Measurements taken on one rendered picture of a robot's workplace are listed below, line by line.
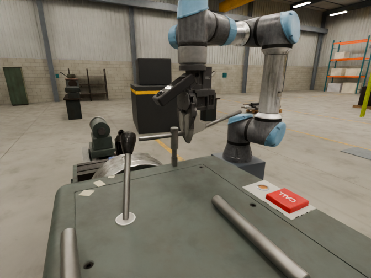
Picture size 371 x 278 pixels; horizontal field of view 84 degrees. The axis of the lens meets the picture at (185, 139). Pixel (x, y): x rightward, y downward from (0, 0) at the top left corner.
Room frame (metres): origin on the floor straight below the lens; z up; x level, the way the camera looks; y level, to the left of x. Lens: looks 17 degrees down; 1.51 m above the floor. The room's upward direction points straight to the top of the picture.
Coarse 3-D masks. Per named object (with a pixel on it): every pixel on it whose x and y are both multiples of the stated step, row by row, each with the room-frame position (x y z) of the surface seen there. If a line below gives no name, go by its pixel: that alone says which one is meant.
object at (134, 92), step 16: (144, 64) 5.82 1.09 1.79; (160, 64) 5.95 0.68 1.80; (144, 80) 5.81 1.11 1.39; (160, 80) 5.94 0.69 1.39; (144, 96) 5.41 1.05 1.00; (144, 112) 5.40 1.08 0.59; (160, 112) 5.53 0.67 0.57; (176, 112) 5.67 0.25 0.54; (144, 128) 5.39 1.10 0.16; (160, 128) 5.52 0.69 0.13
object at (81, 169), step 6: (90, 162) 1.25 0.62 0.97; (96, 162) 1.25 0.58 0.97; (102, 162) 1.25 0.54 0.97; (78, 168) 1.16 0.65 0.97; (84, 168) 1.16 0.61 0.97; (90, 168) 1.16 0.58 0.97; (96, 168) 1.16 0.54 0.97; (78, 174) 1.07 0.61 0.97; (84, 174) 1.08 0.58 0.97; (90, 174) 1.10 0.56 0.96; (78, 180) 1.07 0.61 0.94
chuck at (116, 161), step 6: (120, 156) 0.69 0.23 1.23; (132, 156) 0.69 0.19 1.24; (138, 156) 0.69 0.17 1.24; (144, 156) 0.70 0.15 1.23; (108, 162) 0.67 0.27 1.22; (114, 162) 0.66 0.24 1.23; (120, 162) 0.64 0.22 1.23; (156, 162) 0.68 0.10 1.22; (102, 168) 0.65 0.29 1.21; (108, 168) 0.63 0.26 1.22; (114, 168) 0.62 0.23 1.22; (96, 174) 0.65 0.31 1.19; (102, 174) 0.62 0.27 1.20
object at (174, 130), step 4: (172, 128) 0.55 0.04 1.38; (176, 128) 0.55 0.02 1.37; (172, 132) 0.54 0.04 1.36; (176, 132) 0.55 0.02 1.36; (172, 136) 0.54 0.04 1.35; (176, 136) 0.55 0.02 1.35; (172, 140) 0.54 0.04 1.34; (176, 140) 0.55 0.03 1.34; (172, 144) 0.54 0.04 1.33; (176, 144) 0.55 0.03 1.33; (172, 148) 0.54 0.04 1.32; (176, 148) 0.55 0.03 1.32; (172, 152) 0.55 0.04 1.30; (176, 152) 0.55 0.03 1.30; (172, 156) 0.55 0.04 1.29; (176, 156) 0.55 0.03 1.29; (172, 160) 0.55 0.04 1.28; (176, 160) 0.55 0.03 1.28; (172, 164) 0.55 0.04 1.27; (176, 164) 0.55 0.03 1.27
